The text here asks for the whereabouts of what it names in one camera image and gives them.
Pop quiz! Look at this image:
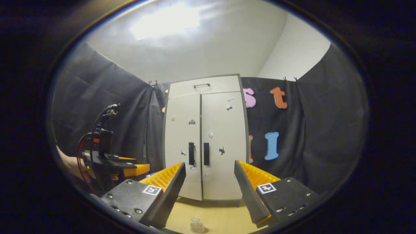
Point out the ceiling light panel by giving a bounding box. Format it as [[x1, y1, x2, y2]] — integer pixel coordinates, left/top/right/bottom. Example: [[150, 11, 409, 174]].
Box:
[[130, 3, 202, 41]]

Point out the red gripper cable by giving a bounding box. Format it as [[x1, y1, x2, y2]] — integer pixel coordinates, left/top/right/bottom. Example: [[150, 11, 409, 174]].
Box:
[[77, 133, 98, 195]]

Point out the white drawer with black handle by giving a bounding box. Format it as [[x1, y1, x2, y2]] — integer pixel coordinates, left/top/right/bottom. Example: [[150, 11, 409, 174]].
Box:
[[167, 75, 242, 98]]

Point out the black backdrop cloth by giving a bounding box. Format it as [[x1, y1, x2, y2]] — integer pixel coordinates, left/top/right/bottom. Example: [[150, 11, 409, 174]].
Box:
[[52, 42, 369, 195]]

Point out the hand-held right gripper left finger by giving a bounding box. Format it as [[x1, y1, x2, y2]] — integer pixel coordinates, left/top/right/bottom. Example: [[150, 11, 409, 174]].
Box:
[[90, 162, 187, 229]]

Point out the white grey cabinet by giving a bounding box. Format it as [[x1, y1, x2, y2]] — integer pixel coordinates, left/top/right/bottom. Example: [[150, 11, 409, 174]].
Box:
[[162, 74, 250, 207]]

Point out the white cabinet door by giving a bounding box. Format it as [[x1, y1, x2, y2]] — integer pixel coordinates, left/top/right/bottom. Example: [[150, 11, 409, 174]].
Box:
[[201, 92, 247, 201], [164, 94, 202, 201]]

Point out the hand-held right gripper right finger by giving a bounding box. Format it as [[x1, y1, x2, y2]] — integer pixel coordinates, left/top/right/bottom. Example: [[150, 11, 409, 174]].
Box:
[[234, 160, 322, 228]]

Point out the clear glass bottle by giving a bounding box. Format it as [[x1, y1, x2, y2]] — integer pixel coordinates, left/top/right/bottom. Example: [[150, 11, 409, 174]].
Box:
[[190, 217, 205, 233]]

